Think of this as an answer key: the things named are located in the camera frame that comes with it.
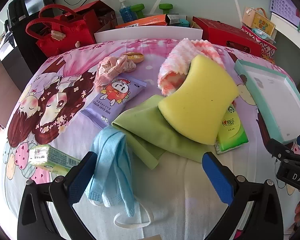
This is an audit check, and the black cabinet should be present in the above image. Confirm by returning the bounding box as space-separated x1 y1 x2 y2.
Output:
9 24 50 65

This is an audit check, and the green cloth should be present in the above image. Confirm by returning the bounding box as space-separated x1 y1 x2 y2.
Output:
112 94 217 170

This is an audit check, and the yellow orange printed box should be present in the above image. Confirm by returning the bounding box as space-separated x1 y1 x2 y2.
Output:
261 51 277 64

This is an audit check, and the orange cardboard box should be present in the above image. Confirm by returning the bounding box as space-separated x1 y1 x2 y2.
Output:
115 14 170 29

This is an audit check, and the purple baby wipes pack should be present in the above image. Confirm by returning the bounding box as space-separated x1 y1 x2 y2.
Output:
80 76 148 130

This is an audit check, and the pink white striped towel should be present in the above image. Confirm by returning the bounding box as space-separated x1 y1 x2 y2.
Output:
157 38 227 97

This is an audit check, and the blue liquid bottle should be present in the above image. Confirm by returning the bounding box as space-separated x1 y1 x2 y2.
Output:
119 0 138 23

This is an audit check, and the teal wet wipes packet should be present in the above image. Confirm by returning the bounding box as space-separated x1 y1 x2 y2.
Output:
252 28 276 43

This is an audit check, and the red white patterned box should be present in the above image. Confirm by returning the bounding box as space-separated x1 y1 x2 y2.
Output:
241 25 277 60

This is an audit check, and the white desk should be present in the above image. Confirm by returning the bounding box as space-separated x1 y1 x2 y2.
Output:
269 12 300 55

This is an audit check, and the beige gift box with handle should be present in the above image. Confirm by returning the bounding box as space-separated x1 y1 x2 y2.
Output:
242 7 276 37

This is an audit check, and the green tissue pack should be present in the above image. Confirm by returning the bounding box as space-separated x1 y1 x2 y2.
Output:
214 102 248 155
29 144 82 176

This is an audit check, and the brown wooden cabinet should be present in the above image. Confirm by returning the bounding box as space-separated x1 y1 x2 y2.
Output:
0 42 24 130

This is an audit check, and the teal shallow cardboard box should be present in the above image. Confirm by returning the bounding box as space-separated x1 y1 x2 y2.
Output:
234 59 300 145

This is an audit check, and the red felt handbag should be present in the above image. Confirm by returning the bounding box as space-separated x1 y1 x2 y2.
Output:
25 4 97 57

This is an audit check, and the teal plastic toy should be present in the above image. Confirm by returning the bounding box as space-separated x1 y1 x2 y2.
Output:
176 18 191 28

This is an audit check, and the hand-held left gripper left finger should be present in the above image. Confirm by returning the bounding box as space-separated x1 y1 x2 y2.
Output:
17 151 98 240

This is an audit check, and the blue face mask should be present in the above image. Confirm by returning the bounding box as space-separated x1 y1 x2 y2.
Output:
86 125 170 229

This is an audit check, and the pink lace cloth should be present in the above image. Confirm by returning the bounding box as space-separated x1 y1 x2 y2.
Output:
94 56 137 92

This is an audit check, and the yellow sponge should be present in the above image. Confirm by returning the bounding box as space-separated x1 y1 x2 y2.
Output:
157 54 240 145

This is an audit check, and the black bag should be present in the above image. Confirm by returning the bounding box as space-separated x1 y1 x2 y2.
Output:
6 0 32 30

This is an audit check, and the red gift box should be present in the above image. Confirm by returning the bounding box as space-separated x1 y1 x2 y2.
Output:
192 17 262 57

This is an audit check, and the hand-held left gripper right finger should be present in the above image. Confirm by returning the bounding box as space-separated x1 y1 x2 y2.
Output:
202 152 284 240

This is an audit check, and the green dumbbell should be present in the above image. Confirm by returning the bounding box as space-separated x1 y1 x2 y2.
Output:
130 4 145 18
159 3 174 15

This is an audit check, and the white foam board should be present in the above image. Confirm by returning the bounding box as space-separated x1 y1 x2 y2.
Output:
94 26 203 43

